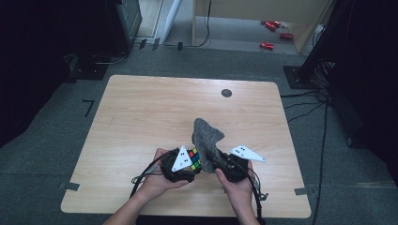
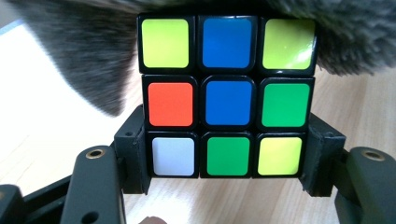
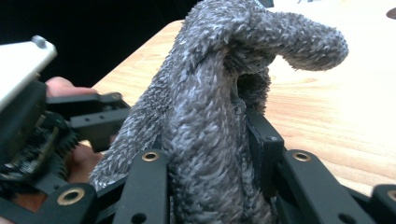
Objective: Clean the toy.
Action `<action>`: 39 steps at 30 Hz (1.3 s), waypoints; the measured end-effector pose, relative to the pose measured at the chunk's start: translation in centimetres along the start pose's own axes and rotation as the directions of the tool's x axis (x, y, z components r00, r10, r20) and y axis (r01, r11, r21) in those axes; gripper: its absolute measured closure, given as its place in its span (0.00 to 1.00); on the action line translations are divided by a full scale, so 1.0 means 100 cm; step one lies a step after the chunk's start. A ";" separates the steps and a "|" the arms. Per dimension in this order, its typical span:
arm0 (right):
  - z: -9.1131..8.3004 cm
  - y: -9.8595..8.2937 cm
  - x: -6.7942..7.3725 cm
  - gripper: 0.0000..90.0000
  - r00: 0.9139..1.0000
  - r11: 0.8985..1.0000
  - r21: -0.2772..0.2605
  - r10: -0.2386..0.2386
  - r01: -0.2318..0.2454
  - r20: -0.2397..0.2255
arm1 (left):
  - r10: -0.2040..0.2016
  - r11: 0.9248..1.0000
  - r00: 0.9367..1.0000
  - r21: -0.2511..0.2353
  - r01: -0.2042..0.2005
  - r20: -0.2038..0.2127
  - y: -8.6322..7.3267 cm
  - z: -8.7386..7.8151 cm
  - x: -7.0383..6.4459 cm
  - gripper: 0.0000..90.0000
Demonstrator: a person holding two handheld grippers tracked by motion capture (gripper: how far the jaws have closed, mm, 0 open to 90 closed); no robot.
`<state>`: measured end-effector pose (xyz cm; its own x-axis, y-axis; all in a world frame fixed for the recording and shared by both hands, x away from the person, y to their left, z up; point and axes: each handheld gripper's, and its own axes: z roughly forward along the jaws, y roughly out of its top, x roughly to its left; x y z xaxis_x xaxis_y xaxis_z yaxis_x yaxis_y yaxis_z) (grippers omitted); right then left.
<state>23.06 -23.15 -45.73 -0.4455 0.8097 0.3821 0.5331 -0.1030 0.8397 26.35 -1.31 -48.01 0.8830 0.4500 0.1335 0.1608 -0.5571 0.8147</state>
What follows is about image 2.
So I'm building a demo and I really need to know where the multicoloured puzzle cube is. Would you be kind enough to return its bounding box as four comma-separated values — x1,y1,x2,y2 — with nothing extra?
136,12,318,180

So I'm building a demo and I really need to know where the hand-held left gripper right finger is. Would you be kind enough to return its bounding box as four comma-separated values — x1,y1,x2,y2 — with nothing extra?
300,111,347,199

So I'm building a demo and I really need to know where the grey fuzzy cloth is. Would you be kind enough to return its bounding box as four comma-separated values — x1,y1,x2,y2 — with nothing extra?
8,0,396,118

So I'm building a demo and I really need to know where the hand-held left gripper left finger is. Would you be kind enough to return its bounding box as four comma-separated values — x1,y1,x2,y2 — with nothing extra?
113,104,152,196

